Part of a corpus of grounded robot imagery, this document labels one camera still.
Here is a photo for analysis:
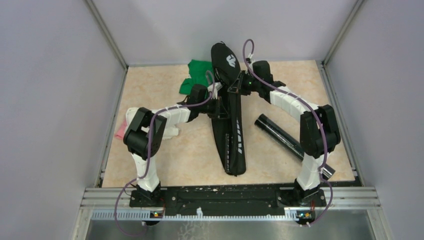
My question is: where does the black shuttlecock tube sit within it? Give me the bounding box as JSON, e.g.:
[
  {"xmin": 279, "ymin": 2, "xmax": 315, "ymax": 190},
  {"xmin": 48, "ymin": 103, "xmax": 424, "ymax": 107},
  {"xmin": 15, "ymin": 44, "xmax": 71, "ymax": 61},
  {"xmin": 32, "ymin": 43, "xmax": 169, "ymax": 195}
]
[{"xmin": 254, "ymin": 113, "xmax": 336, "ymax": 181}]

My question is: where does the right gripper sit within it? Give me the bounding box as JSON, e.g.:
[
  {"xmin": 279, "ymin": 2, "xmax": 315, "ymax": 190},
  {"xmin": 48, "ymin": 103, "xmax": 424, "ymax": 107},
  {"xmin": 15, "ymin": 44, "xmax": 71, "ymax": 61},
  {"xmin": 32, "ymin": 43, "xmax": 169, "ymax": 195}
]
[{"xmin": 227, "ymin": 71, "xmax": 260, "ymax": 97}]

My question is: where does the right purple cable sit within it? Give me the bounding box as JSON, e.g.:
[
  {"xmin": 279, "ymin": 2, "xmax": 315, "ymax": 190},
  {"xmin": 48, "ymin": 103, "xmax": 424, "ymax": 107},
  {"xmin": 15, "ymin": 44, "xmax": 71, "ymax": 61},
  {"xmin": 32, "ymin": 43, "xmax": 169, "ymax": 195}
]
[{"xmin": 242, "ymin": 39, "xmax": 334, "ymax": 228}]

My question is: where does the black racket bag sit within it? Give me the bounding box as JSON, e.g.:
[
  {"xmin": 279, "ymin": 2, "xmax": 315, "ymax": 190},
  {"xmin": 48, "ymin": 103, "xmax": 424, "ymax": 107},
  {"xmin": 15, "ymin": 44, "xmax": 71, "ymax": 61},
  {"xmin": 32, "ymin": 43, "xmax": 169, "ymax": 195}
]
[{"xmin": 210, "ymin": 42, "xmax": 247, "ymax": 176}]

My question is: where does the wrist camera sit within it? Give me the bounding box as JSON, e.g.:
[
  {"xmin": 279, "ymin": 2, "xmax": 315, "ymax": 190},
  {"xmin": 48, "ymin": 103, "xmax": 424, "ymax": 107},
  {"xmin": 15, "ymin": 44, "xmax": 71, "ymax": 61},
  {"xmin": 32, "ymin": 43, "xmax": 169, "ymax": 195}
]
[
  {"xmin": 245, "ymin": 58, "xmax": 255, "ymax": 72},
  {"xmin": 207, "ymin": 82, "xmax": 222, "ymax": 99}
]

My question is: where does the purple cable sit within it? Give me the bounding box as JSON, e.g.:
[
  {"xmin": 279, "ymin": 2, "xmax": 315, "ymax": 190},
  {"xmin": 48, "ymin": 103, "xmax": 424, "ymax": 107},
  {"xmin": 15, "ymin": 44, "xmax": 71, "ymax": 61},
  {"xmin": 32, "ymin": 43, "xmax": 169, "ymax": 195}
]
[
  {"xmin": 242, "ymin": 39, "xmax": 334, "ymax": 228},
  {"xmin": 113, "ymin": 70, "xmax": 216, "ymax": 238}
]

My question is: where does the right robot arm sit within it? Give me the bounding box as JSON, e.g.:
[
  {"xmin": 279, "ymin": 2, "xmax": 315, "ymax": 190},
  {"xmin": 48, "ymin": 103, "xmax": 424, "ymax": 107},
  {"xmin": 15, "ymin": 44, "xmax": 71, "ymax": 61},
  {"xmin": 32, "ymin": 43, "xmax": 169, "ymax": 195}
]
[{"xmin": 224, "ymin": 60, "xmax": 341, "ymax": 206}]

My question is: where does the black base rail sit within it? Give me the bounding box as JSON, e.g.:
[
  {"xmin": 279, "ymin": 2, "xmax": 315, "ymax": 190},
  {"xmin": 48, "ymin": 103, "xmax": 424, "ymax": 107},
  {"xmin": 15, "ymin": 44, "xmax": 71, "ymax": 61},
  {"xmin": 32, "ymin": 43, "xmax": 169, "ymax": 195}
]
[{"xmin": 129, "ymin": 183, "xmax": 327, "ymax": 223}]

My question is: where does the badminton racket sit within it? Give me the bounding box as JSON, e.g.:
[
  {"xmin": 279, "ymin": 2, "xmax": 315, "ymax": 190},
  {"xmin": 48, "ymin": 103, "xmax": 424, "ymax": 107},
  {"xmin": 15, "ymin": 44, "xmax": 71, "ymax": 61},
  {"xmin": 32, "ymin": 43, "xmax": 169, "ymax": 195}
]
[{"xmin": 224, "ymin": 133, "xmax": 232, "ymax": 175}]

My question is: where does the green cloth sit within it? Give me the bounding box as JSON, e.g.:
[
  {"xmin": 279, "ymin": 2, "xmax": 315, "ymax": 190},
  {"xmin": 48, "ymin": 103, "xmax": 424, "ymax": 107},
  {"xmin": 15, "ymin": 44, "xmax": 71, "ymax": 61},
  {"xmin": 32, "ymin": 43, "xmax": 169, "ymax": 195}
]
[{"xmin": 179, "ymin": 59, "xmax": 213, "ymax": 95}]

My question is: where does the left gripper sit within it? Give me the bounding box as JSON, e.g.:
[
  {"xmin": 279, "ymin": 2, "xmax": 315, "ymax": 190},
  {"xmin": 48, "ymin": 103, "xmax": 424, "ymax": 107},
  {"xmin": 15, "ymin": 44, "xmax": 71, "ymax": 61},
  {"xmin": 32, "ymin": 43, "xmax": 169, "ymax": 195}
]
[{"xmin": 197, "ymin": 95, "xmax": 230, "ymax": 119}]

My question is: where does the white towel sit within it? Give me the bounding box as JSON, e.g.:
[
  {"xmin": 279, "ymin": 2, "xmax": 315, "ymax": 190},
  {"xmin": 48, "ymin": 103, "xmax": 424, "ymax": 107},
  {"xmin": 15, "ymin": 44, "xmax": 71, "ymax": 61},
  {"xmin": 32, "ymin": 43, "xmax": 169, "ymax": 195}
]
[{"xmin": 124, "ymin": 107, "xmax": 180, "ymax": 140}]

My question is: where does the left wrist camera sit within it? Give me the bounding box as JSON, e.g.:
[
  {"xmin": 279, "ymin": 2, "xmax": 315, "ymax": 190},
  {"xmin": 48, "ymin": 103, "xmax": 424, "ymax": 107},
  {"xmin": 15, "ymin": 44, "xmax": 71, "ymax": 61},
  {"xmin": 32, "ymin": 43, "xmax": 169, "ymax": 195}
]
[{"xmin": 207, "ymin": 82, "xmax": 222, "ymax": 99}]

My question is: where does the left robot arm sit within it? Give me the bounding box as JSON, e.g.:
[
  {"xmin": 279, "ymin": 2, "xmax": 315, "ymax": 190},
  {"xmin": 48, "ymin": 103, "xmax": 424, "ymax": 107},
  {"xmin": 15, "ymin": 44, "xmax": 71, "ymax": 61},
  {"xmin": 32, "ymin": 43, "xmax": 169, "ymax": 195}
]
[{"xmin": 123, "ymin": 82, "xmax": 223, "ymax": 207}]

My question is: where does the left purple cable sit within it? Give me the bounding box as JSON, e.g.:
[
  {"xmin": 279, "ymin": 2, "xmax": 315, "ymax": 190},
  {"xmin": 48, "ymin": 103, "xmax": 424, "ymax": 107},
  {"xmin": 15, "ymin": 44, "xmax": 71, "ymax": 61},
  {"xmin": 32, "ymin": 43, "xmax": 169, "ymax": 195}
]
[{"xmin": 113, "ymin": 70, "xmax": 216, "ymax": 238}]

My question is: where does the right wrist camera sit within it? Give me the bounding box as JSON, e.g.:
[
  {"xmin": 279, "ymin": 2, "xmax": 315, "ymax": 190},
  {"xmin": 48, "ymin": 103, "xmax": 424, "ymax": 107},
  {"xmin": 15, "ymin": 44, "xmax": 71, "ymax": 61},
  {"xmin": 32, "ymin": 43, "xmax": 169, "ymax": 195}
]
[{"xmin": 245, "ymin": 58, "xmax": 255, "ymax": 72}]

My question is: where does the pink cloth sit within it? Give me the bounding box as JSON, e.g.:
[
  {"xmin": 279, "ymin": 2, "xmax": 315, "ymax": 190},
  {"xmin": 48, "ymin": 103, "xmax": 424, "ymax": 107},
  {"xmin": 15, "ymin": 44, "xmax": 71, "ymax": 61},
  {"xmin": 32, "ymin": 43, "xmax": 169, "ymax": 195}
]
[{"xmin": 114, "ymin": 120, "xmax": 128, "ymax": 140}]

